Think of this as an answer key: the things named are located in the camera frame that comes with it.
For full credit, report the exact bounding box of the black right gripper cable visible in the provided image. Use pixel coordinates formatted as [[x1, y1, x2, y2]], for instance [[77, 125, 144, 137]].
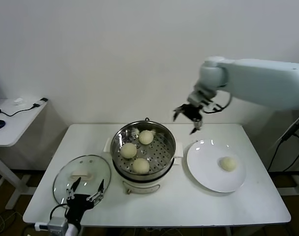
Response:
[[202, 94, 233, 114]]

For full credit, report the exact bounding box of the white steamed baozi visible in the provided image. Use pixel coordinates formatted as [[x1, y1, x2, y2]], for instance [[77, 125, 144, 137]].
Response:
[[138, 129, 155, 146], [218, 156, 239, 172], [120, 142, 138, 159], [132, 157, 150, 175]]

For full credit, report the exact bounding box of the white round plate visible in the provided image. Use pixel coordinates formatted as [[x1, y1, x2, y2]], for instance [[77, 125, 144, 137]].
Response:
[[186, 139, 247, 193]]

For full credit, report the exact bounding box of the round glass pot lid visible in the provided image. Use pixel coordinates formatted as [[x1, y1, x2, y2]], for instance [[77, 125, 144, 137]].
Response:
[[53, 154, 112, 206]]

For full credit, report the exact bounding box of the thin black desk cable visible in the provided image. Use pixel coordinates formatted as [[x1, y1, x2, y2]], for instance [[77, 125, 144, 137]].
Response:
[[0, 104, 39, 118]]

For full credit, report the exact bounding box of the black wall cable with adapter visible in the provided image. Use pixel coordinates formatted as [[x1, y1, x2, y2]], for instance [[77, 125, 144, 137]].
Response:
[[267, 122, 299, 173]]

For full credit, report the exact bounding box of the white side desk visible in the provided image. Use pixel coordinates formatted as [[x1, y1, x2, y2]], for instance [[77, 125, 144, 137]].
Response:
[[0, 98, 48, 211]]

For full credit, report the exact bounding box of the white electric pot base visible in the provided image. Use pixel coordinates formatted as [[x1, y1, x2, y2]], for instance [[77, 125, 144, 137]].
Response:
[[112, 157, 181, 196]]

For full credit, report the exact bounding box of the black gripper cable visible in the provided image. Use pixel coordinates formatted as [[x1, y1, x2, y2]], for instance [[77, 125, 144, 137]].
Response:
[[33, 203, 68, 231], [202, 94, 233, 114]]

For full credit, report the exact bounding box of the white desk with slanted leg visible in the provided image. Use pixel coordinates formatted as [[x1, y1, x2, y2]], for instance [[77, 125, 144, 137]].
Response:
[[269, 114, 299, 149]]

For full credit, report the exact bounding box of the stainless steel steamer basket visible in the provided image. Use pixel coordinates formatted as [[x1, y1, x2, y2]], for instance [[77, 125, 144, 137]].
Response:
[[104, 120, 184, 176]]

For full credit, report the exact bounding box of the small grey black adapter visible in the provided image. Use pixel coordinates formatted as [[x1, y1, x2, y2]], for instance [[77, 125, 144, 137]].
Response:
[[32, 97, 48, 108]]

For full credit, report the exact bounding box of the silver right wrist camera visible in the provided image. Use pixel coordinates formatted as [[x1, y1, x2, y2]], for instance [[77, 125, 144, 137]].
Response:
[[187, 89, 205, 105]]

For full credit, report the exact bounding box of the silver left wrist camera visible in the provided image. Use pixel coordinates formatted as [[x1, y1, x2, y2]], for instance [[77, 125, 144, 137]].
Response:
[[47, 216, 69, 233]]

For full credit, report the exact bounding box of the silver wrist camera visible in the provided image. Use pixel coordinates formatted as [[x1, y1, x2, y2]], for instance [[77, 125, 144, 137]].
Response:
[[187, 89, 205, 105], [47, 216, 69, 233]]

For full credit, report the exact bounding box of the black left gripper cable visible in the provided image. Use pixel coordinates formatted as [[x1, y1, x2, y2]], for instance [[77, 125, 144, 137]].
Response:
[[33, 203, 68, 231]]

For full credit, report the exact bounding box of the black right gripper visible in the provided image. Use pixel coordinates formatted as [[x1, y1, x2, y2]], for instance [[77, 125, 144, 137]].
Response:
[[173, 104, 205, 135]]

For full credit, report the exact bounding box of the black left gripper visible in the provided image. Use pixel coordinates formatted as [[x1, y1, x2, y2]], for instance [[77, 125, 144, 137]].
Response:
[[65, 177, 105, 228]]

